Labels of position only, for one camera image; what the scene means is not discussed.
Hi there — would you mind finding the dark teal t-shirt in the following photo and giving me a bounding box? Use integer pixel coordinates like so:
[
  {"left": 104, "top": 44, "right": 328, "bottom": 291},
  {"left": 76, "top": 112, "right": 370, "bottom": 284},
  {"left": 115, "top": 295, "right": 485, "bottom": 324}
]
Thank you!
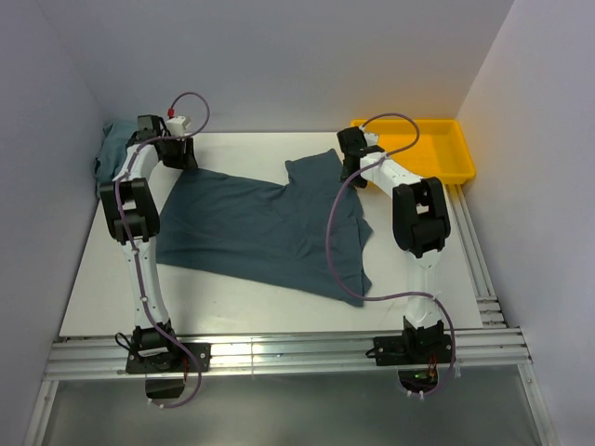
[{"left": 156, "top": 150, "right": 373, "bottom": 308}]

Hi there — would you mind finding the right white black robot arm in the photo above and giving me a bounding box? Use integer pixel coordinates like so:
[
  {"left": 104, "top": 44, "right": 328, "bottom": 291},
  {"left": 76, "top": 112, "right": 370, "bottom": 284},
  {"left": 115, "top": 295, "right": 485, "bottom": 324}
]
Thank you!
[{"left": 325, "top": 126, "right": 451, "bottom": 362}]

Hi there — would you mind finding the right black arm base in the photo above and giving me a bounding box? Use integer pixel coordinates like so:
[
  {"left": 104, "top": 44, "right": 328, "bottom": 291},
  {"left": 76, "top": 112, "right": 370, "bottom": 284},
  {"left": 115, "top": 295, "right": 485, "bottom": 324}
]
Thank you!
[{"left": 364, "top": 329, "right": 456, "bottom": 398}]

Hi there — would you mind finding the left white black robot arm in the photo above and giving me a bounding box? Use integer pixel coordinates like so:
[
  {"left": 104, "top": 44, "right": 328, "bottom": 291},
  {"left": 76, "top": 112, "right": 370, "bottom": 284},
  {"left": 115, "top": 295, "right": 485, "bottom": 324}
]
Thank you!
[{"left": 99, "top": 110, "right": 197, "bottom": 371}]

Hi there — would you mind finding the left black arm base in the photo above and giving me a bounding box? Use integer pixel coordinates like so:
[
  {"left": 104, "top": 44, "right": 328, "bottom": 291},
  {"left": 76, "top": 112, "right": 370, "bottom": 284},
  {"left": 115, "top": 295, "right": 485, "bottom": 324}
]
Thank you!
[{"left": 125, "top": 343, "right": 211, "bottom": 401}]

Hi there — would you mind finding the light blue crumpled t-shirt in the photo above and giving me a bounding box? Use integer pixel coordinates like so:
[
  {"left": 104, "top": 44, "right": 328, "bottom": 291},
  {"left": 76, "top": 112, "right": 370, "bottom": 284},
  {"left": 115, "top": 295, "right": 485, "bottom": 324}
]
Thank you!
[{"left": 94, "top": 120, "right": 138, "bottom": 196}]

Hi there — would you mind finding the yellow plastic tray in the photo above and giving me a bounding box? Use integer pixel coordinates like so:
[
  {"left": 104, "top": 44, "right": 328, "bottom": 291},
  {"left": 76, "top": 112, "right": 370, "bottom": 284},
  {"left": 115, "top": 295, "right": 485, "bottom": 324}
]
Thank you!
[{"left": 365, "top": 117, "right": 476, "bottom": 185}]

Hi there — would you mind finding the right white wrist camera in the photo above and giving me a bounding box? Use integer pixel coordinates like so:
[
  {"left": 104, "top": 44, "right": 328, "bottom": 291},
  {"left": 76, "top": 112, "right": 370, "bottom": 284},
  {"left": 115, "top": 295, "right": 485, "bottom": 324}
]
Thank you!
[{"left": 364, "top": 132, "right": 379, "bottom": 147}]

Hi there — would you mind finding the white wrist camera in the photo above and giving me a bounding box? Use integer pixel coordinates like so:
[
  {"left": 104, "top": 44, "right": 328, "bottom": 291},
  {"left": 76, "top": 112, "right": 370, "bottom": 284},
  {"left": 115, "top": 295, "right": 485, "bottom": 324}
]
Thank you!
[
  {"left": 165, "top": 108, "right": 191, "bottom": 138},
  {"left": 364, "top": 132, "right": 379, "bottom": 147}
]

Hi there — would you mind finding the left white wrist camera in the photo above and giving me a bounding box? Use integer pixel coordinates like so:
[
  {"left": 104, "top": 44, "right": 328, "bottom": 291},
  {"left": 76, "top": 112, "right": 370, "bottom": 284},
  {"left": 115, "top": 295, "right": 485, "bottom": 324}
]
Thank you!
[{"left": 165, "top": 108, "right": 191, "bottom": 138}]

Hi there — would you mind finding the aluminium front rail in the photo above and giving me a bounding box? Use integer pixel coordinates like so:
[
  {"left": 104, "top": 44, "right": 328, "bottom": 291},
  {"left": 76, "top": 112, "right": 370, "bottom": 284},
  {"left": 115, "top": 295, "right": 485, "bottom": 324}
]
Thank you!
[{"left": 43, "top": 328, "right": 532, "bottom": 381}]

